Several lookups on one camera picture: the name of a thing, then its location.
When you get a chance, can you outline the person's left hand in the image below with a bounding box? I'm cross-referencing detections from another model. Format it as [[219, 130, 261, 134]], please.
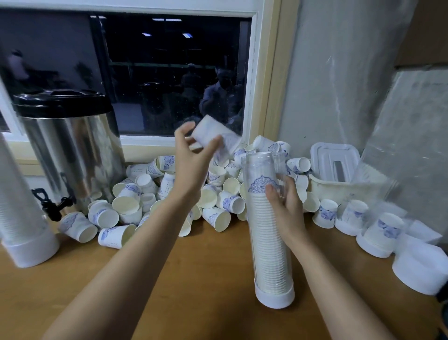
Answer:
[[170, 122, 224, 207]]

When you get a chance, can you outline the person's right hand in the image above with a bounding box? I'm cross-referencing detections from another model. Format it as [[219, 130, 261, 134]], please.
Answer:
[[266, 175, 309, 253]]

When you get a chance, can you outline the single blue-printed paper cup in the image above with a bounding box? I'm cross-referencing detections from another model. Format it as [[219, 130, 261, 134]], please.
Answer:
[[191, 114, 242, 165]]

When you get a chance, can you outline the pile of paper cups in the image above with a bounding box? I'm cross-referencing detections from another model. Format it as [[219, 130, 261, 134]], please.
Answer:
[[57, 135, 339, 249]]

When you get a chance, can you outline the person's left forearm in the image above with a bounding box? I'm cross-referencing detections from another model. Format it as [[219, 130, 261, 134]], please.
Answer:
[[42, 199, 193, 340]]

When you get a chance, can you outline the person's right forearm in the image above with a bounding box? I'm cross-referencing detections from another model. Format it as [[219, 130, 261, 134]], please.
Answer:
[[290, 238, 396, 340]]

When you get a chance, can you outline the translucent plastic box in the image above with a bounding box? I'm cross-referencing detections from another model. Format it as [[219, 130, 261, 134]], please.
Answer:
[[308, 174, 393, 205]]

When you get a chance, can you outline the white plastic lid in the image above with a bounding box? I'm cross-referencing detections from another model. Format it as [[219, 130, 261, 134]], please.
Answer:
[[310, 142, 361, 183]]

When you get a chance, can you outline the white framed window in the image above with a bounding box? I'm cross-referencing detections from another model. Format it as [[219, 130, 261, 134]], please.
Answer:
[[0, 0, 301, 163]]

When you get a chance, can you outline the stainless steel water dispenser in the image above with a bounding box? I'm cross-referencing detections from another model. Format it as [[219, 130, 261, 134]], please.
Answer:
[[12, 89, 127, 222]]

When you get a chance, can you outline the clear plastic bag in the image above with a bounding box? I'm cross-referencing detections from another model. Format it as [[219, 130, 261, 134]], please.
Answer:
[[357, 66, 448, 232]]

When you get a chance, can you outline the brown wooden wall cabinet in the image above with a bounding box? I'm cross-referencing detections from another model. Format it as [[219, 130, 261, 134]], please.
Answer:
[[395, 0, 448, 67]]

